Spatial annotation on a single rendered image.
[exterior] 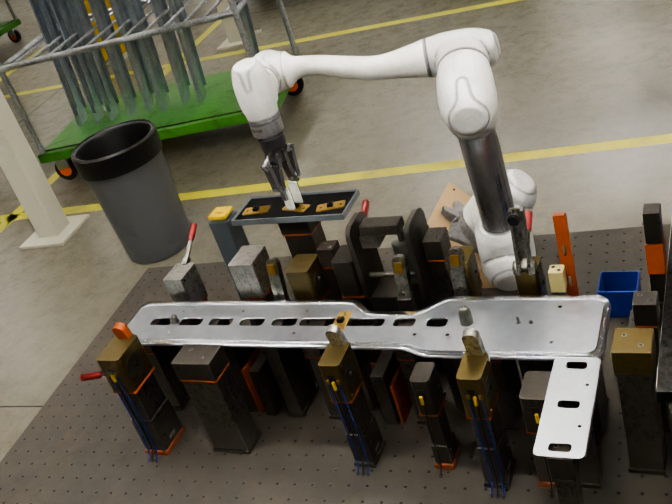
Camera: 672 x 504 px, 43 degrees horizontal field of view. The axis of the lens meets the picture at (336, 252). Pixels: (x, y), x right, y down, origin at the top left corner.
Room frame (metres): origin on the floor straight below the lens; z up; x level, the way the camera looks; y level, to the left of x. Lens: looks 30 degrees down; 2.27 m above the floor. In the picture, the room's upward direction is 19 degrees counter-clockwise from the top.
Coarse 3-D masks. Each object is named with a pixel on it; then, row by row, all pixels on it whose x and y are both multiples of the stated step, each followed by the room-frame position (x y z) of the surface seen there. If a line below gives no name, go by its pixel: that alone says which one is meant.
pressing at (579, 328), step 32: (384, 320) 1.79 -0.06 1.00; (416, 320) 1.74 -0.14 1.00; (448, 320) 1.70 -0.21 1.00; (480, 320) 1.66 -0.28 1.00; (512, 320) 1.62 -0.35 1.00; (544, 320) 1.58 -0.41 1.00; (576, 320) 1.54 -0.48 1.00; (608, 320) 1.52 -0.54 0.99; (416, 352) 1.63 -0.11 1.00; (448, 352) 1.59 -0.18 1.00; (512, 352) 1.51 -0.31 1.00; (544, 352) 1.48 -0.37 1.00; (576, 352) 1.44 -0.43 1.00
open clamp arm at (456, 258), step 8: (456, 248) 1.83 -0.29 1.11; (448, 256) 1.84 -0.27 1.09; (456, 256) 1.82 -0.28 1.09; (456, 264) 1.82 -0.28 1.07; (456, 272) 1.82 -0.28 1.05; (464, 272) 1.81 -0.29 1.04; (456, 280) 1.82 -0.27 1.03; (464, 280) 1.81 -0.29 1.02; (456, 288) 1.82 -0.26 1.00; (464, 288) 1.80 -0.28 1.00
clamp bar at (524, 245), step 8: (512, 208) 1.75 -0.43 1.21; (520, 208) 1.74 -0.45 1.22; (512, 216) 1.72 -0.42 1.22; (520, 216) 1.73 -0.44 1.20; (512, 224) 1.71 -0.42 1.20; (520, 224) 1.74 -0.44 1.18; (512, 232) 1.74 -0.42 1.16; (520, 232) 1.74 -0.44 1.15; (512, 240) 1.74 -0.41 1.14; (520, 240) 1.73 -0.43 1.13; (528, 240) 1.73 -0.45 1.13; (520, 248) 1.73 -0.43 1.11; (528, 248) 1.72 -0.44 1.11; (520, 256) 1.73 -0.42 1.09; (528, 256) 1.71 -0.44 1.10; (520, 264) 1.73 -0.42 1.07; (528, 264) 1.71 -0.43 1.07; (520, 272) 1.72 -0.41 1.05
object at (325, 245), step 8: (328, 240) 2.10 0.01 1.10; (336, 240) 2.08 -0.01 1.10; (320, 248) 2.07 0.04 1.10; (328, 248) 2.06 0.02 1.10; (336, 248) 2.06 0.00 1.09; (320, 256) 2.06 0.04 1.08; (328, 256) 2.05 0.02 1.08; (328, 264) 2.06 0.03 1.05; (328, 272) 2.06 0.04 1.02; (336, 280) 2.06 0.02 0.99; (336, 288) 2.06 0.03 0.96; (336, 296) 2.07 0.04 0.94
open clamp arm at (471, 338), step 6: (468, 330) 1.49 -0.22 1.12; (474, 330) 1.48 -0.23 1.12; (462, 336) 1.48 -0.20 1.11; (468, 336) 1.47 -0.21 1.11; (474, 336) 1.47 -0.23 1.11; (480, 336) 1.49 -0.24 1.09; (468, 342) 1.48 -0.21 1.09; (474, 342) 1.47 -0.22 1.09; (480, 342) 1.48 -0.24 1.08; (468, 348) 1.49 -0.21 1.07; (474, 348) 1.48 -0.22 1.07; (480, 348) 1.47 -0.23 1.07; (468, 354) 1.49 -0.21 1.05; (474, 354) 1.49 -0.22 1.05; (480, 354) 1.48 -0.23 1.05
